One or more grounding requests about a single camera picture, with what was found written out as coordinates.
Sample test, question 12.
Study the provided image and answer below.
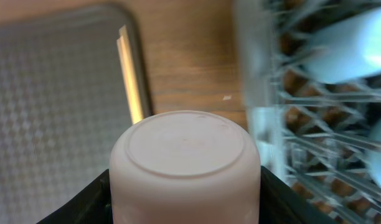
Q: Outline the pink cup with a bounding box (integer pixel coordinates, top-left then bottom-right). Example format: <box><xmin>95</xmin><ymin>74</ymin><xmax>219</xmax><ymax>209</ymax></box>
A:
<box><xmin>109</xmin><ymin>111</ymin><xmax>261</xmax><ymax>224</ymax></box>

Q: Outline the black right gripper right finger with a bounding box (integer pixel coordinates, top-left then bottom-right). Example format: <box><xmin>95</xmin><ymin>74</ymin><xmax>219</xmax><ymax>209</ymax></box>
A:
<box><xmin>259</xmin><ymin>167</ymin><xmax>335</xmax><ymax>224</ymax></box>

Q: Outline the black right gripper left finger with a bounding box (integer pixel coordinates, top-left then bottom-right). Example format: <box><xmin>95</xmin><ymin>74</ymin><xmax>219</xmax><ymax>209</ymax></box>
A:
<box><xmin>37</xmin><ymin>169</ymin><xmax>113</xmax><ymax>224</ymax></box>

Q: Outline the light blue cup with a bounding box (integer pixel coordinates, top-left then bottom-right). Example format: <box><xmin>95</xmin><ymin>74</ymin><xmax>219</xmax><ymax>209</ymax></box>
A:
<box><xmin>301</xmin><ymin>7</ymin><xmax>381</xmax><ymax>84</ymax></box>

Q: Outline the wooden chopstick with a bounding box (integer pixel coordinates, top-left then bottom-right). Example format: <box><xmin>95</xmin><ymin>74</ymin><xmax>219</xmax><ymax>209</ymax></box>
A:
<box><xmin>116</xmin><ymin>35</ymin><xmax>141</xmax><ymax>125</ymax></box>
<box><xmin>118</xmin><ymin>24</ymin><xmax>145</xmax><ymax>122</ymax></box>

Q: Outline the grey dishwasher rack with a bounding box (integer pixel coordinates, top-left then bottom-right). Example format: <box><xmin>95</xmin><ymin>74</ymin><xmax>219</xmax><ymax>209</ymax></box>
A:
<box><xmin>233</xmin><ymin>0</ymin><xmax>381</xmax><ymax>223</ymax></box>

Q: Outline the brown serving tray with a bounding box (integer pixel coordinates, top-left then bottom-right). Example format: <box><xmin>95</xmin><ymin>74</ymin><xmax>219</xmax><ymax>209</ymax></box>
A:
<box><xmin>0</xmin><ymin>4</ymin><xmax>153</xmax><ymax>223</ymax></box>

